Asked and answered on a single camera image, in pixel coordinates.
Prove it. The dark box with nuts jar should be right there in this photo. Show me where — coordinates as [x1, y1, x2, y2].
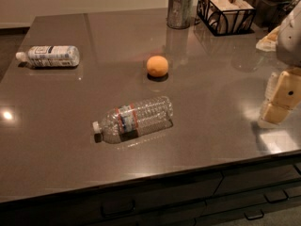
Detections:
[246, 0, 298, 31]

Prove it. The cabinet drawer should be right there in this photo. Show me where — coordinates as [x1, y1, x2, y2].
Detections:
[0, 172, 223, 226]
[195, 158, 301, 226]

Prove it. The clear empty plastic bottle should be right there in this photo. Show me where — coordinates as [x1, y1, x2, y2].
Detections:
[92, 96, 173, 144]

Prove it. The metal cup with stirrers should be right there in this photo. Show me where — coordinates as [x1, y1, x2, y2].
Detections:
[166, 0, 193, 29]

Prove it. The left cabinet drawer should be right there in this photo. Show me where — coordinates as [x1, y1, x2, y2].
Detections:
[0, 172, 223, 226]

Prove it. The yellow snack bag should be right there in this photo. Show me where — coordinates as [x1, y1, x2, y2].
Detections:
[256, 26, 279, 52]

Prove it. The right cabinet drawer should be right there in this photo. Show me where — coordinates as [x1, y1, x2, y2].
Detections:
[195, 158, 301, 226]

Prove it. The white labelled plastic bottle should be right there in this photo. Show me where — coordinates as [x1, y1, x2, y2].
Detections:
[15, 45, 80, 68]

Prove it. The orange fruit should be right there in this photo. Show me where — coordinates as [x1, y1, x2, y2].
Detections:
[147, 56, 168, 77]

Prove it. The black wire basket with packets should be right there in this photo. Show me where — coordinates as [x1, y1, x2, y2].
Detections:
[195, 0, 256, 36]

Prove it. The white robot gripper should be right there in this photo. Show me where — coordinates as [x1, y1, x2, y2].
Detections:
[259, 1, 301, 125]

